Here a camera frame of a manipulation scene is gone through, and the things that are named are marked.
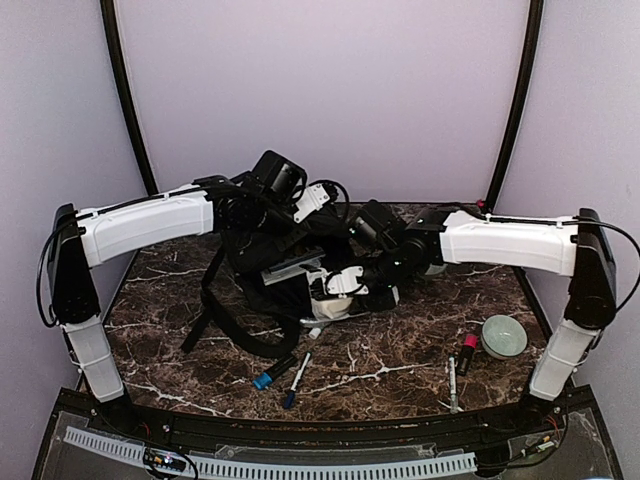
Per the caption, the green white glue stick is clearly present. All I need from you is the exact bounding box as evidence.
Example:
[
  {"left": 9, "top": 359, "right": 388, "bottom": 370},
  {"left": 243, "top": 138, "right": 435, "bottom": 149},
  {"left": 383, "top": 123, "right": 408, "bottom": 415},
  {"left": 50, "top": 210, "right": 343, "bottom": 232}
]
[{"left": 308, "top": 327, "right": 323, "bottom": 340}]

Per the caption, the black student backpack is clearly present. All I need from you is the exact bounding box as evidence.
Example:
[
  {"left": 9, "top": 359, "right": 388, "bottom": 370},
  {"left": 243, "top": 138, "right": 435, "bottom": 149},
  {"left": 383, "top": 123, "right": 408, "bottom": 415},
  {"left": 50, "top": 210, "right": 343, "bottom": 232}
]
[{"left": 180, "top": 204, "right": 354, "bottom": 358}]

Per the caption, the grey notebook with barcodes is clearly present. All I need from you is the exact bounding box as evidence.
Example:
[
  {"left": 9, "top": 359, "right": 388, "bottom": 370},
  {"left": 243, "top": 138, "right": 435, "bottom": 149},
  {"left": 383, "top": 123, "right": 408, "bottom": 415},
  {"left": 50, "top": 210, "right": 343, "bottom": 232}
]
[{"left": 261, "top": 249, "right": 326, "bottom": 286}]

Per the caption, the white tissue pack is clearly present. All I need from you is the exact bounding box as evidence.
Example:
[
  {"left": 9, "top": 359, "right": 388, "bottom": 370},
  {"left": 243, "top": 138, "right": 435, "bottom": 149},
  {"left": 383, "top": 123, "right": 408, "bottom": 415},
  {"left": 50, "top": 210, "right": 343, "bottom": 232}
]
[{"left": 311, "top": 298, "right": 353, "bottom": 321}]

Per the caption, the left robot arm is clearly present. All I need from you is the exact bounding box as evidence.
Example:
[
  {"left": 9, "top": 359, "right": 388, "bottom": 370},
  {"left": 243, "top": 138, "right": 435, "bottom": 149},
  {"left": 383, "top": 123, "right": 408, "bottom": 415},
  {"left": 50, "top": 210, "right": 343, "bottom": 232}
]
[{"left": 36, "top": 151, "right": 330, "bottom": 436}]

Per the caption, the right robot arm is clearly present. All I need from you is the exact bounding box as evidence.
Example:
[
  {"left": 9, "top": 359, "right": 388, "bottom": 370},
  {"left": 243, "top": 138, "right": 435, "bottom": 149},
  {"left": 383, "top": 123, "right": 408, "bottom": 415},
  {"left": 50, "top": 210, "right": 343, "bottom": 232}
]
[{"left": 345, "top": 201, "right": 626, "bottom": 434}]

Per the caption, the far celadon bowl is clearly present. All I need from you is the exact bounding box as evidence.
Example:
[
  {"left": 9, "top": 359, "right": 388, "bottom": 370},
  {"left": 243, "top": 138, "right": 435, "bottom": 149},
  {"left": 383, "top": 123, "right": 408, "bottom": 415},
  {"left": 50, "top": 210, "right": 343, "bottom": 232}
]
[{"left": 424, "top": 264, "right": 447, "bottom": 277}]

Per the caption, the celadon bowl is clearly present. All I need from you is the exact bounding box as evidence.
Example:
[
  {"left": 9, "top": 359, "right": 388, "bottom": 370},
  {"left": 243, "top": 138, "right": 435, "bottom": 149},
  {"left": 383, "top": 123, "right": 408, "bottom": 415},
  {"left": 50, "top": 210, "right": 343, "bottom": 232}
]
[
  {"left": 424, "top": 264, "right": 447, "bottom": 277},
  {"left": 481, "top": 315, "right": 528, "bottom": 360}
]

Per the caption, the black pink highlighter marker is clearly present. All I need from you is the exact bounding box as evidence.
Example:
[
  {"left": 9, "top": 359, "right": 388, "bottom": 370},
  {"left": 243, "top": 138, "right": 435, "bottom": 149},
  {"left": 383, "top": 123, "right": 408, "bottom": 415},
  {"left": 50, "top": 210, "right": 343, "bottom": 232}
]
[{"left": 456, "top": 334, "right": 478, "bottom": 376}]

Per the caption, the near celadon bowl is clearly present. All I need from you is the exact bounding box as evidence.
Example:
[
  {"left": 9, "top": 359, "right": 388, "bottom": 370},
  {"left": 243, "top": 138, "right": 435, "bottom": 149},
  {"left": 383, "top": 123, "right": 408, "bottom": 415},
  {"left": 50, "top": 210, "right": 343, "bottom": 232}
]
[{"left": 481, "top": 315, "right": 528, "bottom": 360}]

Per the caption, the grey white pen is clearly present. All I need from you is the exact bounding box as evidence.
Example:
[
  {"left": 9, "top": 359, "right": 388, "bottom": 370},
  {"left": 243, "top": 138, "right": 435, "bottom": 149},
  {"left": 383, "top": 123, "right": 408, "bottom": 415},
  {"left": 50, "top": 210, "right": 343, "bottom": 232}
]
[{"left": 448, "top": 355, "right": 459, "bottom": 414}]

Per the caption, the blue capped pen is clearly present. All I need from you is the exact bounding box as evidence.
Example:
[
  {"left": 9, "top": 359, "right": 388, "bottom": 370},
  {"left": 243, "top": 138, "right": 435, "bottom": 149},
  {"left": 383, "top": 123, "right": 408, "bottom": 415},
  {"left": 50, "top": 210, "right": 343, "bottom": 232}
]
[{"left": 283, "top": 351, "right": 312, "bottom": 410}]

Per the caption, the black blue highlighter marker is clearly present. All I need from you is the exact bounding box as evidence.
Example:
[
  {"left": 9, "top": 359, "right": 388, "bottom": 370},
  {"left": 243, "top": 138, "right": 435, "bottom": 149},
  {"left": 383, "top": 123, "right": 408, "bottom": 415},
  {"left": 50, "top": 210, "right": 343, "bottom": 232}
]
[{"left": 252, "top": 353, "right": 298, "bottom": 391}]

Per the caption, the small circuit board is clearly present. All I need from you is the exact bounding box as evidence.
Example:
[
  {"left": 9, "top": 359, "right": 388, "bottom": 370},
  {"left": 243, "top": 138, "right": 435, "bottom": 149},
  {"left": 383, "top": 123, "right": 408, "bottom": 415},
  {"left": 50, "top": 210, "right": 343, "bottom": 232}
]
[{"left": 143, "top": 449, "right": 188, "bottom": 472}]

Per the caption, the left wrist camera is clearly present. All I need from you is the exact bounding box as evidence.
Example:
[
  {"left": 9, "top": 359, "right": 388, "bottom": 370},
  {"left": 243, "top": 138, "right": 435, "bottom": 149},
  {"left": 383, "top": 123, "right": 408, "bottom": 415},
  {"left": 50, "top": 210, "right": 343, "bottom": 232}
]
[{"left": 293, "top": 183, "right": 330, "bottom": 224}]

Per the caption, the white slotted cable duct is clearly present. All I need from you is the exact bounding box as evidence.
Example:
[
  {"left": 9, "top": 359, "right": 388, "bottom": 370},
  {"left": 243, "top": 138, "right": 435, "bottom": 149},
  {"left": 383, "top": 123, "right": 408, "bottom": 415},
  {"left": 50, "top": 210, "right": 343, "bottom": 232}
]
[{"left": 62, "top": 426, "right": 477, "bottom": 479}]

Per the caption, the left black frame post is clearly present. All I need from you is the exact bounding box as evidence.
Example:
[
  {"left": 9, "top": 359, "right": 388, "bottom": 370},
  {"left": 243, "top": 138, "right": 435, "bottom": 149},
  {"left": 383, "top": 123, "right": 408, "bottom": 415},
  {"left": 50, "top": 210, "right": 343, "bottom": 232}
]
[{"left": 99, "top": 0, "right": 159, "bottom": 195}]

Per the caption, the black frame post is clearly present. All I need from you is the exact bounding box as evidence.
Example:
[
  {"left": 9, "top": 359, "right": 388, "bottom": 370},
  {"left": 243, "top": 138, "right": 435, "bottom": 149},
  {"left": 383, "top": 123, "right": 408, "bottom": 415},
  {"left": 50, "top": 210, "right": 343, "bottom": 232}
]
[
  {"left": 99, "top": 0, "right": 159, "bottom": 195},
  {"left": 483, "top": 0, "right": 544, "bottom": 212}
]

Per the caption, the right black frame post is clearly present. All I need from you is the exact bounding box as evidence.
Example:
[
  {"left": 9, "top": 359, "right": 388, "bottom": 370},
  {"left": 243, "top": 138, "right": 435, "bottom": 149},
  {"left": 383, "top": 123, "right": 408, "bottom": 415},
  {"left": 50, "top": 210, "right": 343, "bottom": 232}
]
[{"left": 483, "top": 0, "right": 544, "bottom": 212}]

